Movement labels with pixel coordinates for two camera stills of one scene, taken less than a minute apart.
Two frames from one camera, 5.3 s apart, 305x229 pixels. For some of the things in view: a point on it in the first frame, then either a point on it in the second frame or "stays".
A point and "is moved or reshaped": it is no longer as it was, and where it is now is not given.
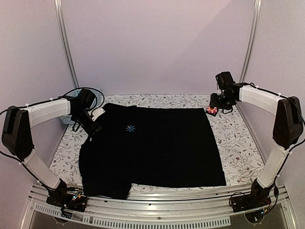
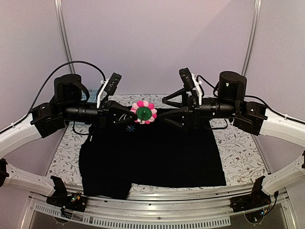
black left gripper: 92,130 → 106,115
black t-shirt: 141,146 stays
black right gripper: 216,99 → 192,109
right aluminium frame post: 257,15 stays
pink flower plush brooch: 212,110 is moved or reshaped
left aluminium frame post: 59,6 stays
